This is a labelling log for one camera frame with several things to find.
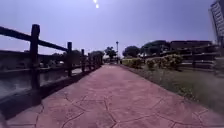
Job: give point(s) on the canal water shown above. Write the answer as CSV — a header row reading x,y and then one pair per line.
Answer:
x,y
16,83

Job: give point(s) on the wide dark tree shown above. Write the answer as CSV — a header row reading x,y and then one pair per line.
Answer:
x,y
154,46

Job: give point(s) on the tall pale building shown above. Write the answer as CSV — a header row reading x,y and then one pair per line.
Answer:
x,y
218,16

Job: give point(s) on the group of trees behind fence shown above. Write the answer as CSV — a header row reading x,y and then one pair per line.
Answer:
x,y
95,55

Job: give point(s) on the red stone-pattern path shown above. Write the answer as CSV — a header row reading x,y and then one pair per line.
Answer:
x,y
110,96

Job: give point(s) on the long low dark building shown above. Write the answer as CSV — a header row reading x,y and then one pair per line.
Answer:
x,y
190,44

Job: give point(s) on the lamp pole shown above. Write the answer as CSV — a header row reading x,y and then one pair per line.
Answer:
x,y
117,50

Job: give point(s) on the dark wooden rail fence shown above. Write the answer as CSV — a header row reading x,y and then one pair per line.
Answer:
x,y
34,50

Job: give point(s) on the dark canal bank wall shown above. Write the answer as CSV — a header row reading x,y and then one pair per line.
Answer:
x,y
13,60

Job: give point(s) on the grass strip with low plants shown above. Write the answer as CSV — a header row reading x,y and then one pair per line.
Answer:
x,y
186,83

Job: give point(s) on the dark rail fence beyond grass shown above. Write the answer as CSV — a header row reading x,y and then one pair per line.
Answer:
x,y
200,56

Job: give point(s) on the row of yellow-green bushes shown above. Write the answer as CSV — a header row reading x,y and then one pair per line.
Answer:
x,y
173,61

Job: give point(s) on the round dark tree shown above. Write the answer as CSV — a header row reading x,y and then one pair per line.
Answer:
x,y
131,51

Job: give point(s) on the small dark tree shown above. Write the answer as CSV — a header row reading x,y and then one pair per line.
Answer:
x,y
110,51

